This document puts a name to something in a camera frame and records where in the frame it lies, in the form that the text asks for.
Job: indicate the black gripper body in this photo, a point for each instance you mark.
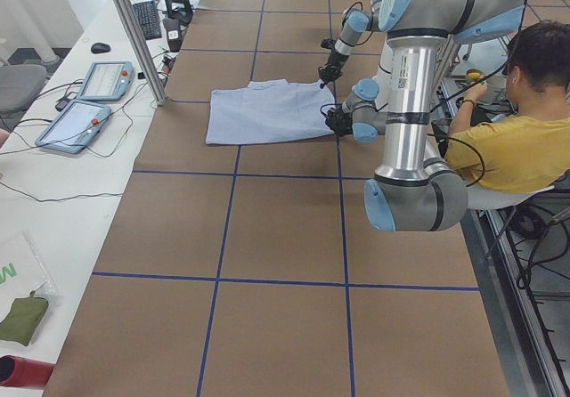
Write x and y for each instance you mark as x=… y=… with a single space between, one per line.
x=339 y=120
x=329 y=72

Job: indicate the blue striped button shirt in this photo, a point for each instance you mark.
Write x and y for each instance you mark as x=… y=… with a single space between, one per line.
x=268 y=112

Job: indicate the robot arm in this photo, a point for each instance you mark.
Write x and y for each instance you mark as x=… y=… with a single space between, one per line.
x=413 y=189
x=355 y=22

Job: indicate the white chair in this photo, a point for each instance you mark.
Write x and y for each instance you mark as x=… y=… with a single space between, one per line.
x=483 y=199

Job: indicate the brown paper table mat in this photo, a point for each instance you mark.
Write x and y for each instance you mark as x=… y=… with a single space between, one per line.
x=253 y=271

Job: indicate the black keyboard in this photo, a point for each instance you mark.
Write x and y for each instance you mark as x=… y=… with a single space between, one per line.
x=147 y=16

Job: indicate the person in yellow shirt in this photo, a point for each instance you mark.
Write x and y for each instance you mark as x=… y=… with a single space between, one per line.
x=527 y=151

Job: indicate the grey teach pendant far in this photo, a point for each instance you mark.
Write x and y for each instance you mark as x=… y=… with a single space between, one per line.
x=106 y=81

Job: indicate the grey teach pendant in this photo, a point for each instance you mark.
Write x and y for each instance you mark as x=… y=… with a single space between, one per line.
x=106 y=81
x=75 y=127

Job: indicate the black computer mouse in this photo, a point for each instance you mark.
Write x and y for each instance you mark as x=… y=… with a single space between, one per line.
x=99 y=48

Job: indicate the grey teach pendant near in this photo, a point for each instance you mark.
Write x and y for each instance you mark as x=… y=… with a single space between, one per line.
x=75 y=127

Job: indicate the grey office chair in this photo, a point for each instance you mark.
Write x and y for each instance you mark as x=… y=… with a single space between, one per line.
x=20 y=85

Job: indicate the green cloth pouch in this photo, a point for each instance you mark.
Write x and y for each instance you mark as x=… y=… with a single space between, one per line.
x=22 y=320

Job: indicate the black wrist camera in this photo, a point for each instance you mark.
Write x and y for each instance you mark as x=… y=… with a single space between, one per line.
x=329 y=44

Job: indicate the aluminium frame post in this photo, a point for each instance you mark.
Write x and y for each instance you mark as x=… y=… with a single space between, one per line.
x=141 y=50

